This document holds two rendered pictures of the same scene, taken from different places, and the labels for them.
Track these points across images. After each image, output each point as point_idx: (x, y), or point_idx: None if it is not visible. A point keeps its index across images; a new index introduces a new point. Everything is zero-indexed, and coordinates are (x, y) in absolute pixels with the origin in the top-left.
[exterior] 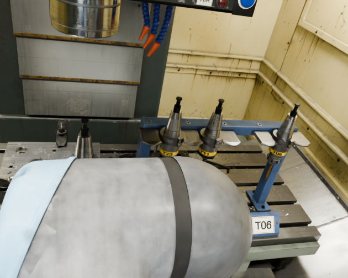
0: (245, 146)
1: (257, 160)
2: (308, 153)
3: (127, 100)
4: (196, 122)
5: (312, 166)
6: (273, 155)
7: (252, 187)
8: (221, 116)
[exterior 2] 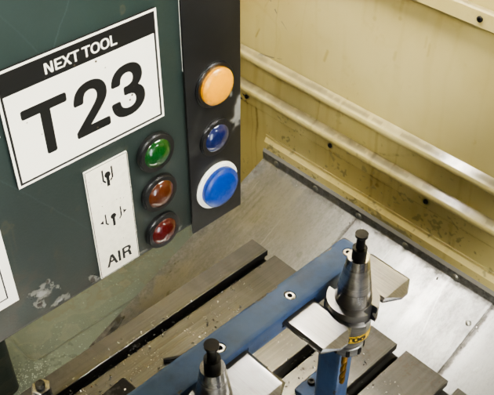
0: (227, 259)
1: (272, 285)
2: (354, 197)
3: None
4: (161, 392)
5: (375, 224)
6: (347, 344)
7: (300, 371)
8: (226, 373)
